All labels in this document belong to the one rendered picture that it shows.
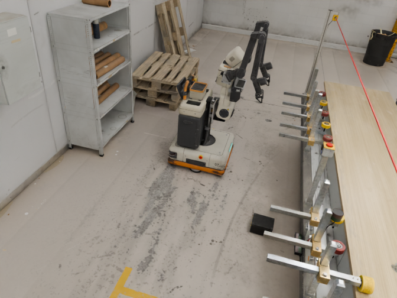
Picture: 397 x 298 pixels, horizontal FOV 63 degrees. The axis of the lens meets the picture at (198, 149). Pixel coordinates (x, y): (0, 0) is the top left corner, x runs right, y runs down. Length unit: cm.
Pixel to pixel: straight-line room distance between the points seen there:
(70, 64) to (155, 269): 216
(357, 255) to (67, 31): 302
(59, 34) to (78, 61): 29
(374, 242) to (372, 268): 21
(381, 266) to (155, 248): 175
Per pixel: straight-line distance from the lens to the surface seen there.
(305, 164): 301
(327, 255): 182
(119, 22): 424
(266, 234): 206
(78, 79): 366
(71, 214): 337
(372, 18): 950
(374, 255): 217
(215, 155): 360
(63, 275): 294
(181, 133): 356
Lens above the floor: 234
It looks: 34 degrees down
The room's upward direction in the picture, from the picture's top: 6 degrees clockwise
